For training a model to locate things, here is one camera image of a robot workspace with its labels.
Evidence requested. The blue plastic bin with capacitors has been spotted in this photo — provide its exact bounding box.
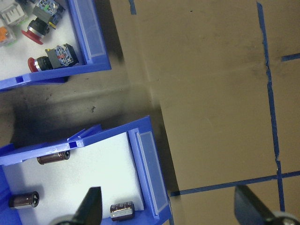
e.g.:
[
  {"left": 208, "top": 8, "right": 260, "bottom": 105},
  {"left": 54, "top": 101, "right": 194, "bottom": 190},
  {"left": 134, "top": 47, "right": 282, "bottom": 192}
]
[{"left": 0, "top": 115, "right": 173, "bottom": 225}]

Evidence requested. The red mushroom button blue body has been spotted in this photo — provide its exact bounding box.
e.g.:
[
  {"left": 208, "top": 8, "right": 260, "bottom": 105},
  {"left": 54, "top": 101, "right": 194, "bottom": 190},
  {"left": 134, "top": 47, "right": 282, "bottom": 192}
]
[{"left": 27, "top": 43, "right": 80, "bottom": 73}]

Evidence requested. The red mushroom button clear body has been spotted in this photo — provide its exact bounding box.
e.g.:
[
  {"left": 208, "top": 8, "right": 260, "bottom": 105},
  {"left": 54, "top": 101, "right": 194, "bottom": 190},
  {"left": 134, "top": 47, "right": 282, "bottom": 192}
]
[{"left": 22, "top": 0, "right": 66, "bottom": 45}]

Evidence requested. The brown cylindrical capacitor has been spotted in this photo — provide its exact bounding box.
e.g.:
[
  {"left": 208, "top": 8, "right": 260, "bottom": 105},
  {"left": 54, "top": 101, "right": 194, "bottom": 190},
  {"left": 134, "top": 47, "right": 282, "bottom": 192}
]
[
  {"left": 110, "top": 201, "right": 136, "bottom": 222},
  {"left": 8, "top": 191, "right": 40, "bottom": 210},
  {"left": 37, "top": 150, "right": 71, "bottom": 165}
]

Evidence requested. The white foam bin liner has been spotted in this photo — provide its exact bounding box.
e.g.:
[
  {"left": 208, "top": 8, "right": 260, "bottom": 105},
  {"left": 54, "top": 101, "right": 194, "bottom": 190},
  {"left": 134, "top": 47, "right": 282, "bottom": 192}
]
[
  {"left": 2, "top": 131, "right": 145, "bottom": 225},
  {"left": 0, "top": 0, "right": 86, "bottom": 82}
]

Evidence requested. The blue plastic bin with buttons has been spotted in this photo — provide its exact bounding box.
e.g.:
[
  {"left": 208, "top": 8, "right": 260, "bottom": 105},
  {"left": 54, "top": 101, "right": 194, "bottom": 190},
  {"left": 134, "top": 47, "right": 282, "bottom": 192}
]
[{"left": 0, "top": 0, "right": 113, "bottom": 91}]

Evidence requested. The white contact block orange clip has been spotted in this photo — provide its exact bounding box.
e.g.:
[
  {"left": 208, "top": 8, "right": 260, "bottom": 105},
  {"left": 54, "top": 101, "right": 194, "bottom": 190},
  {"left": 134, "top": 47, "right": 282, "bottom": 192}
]
[{"left": 0, "top": 23, "right": 17, "bottom": 47}]

